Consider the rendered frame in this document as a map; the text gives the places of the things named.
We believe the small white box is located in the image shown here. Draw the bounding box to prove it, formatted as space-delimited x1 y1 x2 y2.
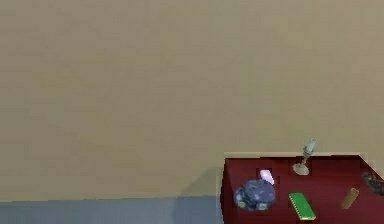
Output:
259 169 276 186

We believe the blue patterned round object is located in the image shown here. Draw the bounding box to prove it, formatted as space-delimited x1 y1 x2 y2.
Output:
233 179 277 211

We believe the grey candlestick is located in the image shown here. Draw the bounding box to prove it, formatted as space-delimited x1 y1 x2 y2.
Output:
292 138 318 176

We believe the green flat book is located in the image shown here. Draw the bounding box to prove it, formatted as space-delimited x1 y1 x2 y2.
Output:
288 191 317 221

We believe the dark red table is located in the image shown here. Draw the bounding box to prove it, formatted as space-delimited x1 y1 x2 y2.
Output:
220 152 384 224

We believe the tan flat bar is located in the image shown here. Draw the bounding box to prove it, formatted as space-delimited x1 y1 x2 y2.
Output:
341 187 360 210

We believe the black remote control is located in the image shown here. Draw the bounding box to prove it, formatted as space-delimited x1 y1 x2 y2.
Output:
361 171 384 196

